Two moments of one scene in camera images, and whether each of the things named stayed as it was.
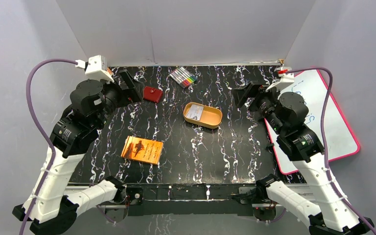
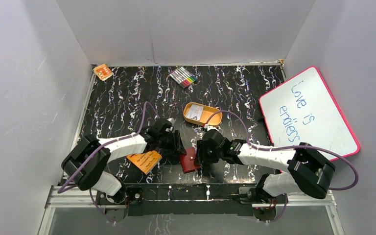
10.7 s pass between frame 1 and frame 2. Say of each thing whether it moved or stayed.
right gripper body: moved
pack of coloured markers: stayed
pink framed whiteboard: stayed
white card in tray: stayed
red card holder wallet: moved
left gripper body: moved
